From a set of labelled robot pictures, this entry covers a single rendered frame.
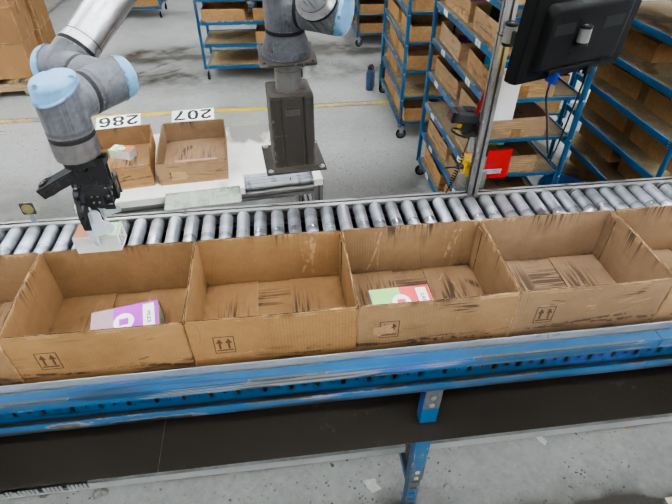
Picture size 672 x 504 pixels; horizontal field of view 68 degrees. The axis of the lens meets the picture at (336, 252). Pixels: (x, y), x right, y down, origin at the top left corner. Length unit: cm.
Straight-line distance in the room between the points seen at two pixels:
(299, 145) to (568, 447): 165
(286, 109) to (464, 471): 158
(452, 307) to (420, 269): 32
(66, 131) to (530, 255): 125
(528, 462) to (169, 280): 152
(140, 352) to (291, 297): 42
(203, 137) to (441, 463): 177
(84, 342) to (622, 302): 127
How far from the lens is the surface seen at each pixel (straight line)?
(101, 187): 119
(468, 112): 197
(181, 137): 252
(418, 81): 430
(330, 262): 142
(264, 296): 141
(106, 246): 128
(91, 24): 131
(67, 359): 130
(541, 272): 159
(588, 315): 141
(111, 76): 117
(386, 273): 146
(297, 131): 214
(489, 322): 129
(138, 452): 151
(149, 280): 148
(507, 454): 223
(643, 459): 243
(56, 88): 109
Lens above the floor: 188
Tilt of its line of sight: 40 degrees down
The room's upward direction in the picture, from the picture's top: straight up
